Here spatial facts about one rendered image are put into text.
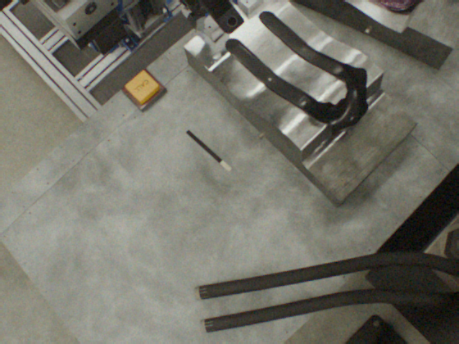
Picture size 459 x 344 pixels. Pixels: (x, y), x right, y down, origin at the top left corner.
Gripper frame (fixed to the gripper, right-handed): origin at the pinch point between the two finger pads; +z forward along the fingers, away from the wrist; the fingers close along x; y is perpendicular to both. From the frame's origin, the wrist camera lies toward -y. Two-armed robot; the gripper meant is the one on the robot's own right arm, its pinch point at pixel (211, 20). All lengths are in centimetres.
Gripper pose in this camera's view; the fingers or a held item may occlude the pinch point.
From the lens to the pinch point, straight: 117.8
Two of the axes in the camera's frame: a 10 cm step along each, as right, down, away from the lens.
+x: -7.2, 7.0, -0.1
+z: 0.6, 0.7, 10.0
